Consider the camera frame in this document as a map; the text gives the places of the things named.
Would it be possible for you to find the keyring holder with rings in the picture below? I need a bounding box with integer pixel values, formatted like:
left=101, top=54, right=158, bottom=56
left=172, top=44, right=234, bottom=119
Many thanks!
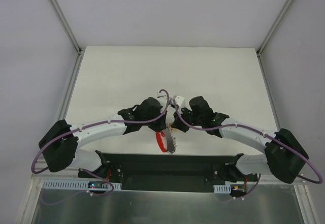
left=155, top=128, right=177, bottom=154

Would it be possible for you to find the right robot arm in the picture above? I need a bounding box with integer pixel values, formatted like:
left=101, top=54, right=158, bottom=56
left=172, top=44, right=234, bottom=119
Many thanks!
left=171, top=96, right=309, bottom=184

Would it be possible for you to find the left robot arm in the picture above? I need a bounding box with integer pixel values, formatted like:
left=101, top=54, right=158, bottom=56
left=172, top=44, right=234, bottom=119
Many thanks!
left=31, top=95, right=170, bottom=178

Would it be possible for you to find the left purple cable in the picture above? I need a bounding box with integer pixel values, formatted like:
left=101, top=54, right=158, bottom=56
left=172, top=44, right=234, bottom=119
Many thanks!
left=30, top=89, right=170, bottom=197

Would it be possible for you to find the purple cable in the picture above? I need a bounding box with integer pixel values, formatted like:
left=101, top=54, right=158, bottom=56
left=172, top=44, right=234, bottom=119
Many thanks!
left=172, top=103, right=323, bottom=202
left=30, top=89, right=170, bottom=197

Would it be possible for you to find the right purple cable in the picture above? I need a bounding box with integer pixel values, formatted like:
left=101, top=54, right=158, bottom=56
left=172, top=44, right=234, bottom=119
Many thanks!
left=172, top=103, right=323, bottom=202

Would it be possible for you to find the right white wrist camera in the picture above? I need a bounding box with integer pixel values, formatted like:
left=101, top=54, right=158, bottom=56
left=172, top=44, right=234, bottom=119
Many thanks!
left=171, top=95, right=186, bottom=108

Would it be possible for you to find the right aluminium side rail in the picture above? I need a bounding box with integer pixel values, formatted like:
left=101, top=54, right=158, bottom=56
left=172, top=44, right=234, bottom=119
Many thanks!
left=256, top=53, right=293, bottom=164

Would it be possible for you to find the aluminium side rail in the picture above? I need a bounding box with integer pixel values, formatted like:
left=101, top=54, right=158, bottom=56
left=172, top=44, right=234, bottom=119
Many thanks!
left=256, top=53, right=293, bottom=164
left=53, top=50, right=85, bottom=123

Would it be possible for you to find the right white cable duct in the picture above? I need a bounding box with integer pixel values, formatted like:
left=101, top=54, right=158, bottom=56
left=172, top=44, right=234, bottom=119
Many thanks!
left=213, top=184, right=231, bottom=194

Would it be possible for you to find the white cable duct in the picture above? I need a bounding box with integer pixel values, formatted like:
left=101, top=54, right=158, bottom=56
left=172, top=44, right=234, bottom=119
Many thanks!
left=213, top=184, right=231, bottom=194
left=43, top=179, right=122, bottom=191

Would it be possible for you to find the left aluminium side rail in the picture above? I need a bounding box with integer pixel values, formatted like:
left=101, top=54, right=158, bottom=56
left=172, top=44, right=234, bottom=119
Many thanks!
left=53, top=50, right=85, bottom=123

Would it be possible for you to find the left white cable duct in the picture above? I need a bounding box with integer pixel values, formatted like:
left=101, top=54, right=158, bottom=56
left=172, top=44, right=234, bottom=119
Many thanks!
left=43, top=179, right=122, bottom=191

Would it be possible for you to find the left aluminium frame post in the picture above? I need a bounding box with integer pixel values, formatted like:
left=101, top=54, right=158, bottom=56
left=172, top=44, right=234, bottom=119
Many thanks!
left=48, top=0, right=83, bottom=54

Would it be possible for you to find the aluminium frame post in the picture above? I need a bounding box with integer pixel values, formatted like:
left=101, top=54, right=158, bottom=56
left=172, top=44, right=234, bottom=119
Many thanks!
left=48, top=0, right=83, bottom=54
left=256, top=0, right=295, bottom=57

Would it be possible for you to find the right aluminium frame post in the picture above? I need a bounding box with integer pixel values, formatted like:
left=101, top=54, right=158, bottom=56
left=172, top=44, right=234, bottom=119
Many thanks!
left=256, top=0, right=295, bottom=57

